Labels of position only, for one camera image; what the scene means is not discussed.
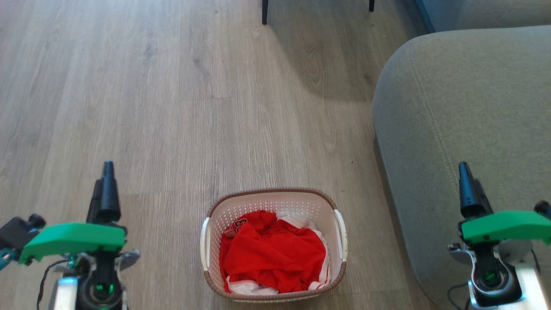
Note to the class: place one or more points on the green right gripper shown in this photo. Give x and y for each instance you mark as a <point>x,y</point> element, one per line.
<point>508,226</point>

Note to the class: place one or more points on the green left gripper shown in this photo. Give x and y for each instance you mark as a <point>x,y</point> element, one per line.
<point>73,239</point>

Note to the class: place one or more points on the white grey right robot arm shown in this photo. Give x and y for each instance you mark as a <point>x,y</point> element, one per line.
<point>495,280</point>

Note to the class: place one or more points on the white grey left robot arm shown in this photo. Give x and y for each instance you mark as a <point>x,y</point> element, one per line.
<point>101,292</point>

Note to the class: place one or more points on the white perforated plastic laundry basket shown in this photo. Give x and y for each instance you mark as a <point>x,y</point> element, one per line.
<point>275,201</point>

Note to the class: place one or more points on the grey fabric sofa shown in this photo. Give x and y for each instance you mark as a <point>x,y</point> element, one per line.
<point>465,107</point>

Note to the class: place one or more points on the white garment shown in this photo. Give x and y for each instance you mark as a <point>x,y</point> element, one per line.
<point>252,287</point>

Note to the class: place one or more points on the red jersey garment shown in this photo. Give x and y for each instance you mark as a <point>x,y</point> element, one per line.
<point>271,254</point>

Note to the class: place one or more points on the grey blue sofa section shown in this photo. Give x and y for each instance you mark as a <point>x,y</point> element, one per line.
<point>486,13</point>

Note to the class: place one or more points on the short black furniture leg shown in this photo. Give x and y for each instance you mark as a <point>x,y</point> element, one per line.
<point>371,5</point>

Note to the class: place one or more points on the long black furniture leg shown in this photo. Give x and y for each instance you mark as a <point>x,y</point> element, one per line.
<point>264,12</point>

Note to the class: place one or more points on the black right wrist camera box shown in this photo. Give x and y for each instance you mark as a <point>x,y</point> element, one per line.
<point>543,207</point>

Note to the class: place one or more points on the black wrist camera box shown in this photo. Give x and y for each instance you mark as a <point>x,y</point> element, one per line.
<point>17,232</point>
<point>543,207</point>

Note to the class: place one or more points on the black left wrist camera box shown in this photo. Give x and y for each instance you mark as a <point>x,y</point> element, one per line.
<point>17,232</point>

